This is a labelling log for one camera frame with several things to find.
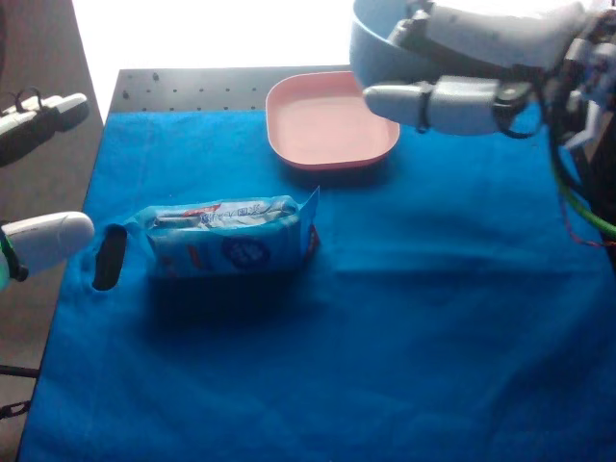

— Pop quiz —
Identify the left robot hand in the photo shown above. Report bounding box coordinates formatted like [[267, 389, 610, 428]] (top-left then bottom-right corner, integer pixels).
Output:
[[0, 90, 96, 293]]

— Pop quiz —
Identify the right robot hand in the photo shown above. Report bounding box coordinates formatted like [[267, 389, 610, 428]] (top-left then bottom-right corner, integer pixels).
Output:
[[363, 0, 593, 139]]

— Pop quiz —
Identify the light blue bowl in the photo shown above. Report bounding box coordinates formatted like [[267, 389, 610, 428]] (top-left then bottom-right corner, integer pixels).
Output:
[[348, 0, 482, 91]]

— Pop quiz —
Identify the blue snack packet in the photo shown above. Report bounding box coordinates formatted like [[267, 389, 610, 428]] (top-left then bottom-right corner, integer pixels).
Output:
[[122, 186, 321, 280]]

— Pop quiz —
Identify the small black oblong object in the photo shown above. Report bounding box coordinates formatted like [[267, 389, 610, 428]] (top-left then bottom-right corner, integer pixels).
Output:
[[90, 223, 129, 292]]

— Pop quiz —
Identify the pink square plate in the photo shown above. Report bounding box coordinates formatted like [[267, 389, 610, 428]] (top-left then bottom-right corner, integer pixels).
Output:
[[265, 70, 401, 173]]

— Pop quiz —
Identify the blue table cloth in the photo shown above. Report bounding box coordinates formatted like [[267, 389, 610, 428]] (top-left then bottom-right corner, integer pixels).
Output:
[[16, 108, 616, 462]]

